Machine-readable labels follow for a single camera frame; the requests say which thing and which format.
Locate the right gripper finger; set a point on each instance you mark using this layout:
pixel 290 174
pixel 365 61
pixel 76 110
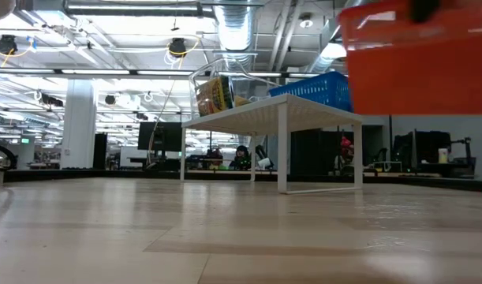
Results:
pixel 424 10

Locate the orange plastic basket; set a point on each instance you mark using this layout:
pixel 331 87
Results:
pixel 422 79

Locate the blue plastic basket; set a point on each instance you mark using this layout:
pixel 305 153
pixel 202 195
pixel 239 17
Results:
pixel 315 92

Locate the clear plastic bin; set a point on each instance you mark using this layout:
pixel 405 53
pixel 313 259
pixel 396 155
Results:
pixel 244 84

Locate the dark background monitors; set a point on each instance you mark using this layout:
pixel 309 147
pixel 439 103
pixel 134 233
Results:
pixel 422 146

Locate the white paper cup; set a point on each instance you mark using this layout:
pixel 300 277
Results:
pixel 443 155

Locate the person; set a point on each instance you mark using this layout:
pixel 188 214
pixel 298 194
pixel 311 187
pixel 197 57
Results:
pixel 240 158
pixel 345 154

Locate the black cabinet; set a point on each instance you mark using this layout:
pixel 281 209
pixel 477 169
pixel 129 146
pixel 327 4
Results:
pixel 315 152

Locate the white perforated metal shelf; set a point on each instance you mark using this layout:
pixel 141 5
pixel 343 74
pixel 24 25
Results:
pixel 272 114

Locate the black flat monitor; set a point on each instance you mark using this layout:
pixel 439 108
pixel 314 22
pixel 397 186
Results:
pixel 159 136

